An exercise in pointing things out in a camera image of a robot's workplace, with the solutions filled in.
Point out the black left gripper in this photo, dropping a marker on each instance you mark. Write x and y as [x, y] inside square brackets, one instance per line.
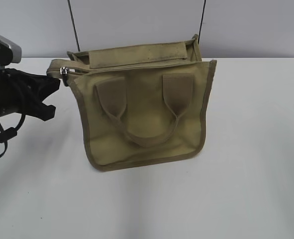
[21, 92]

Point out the silver zipper pull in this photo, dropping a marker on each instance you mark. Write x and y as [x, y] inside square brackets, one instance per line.
[64, 74]

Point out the yellow canvas bag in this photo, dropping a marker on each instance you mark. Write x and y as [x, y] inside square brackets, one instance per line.
[142, 104]

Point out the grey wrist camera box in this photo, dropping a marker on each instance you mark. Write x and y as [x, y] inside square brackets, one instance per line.
[10, 52]

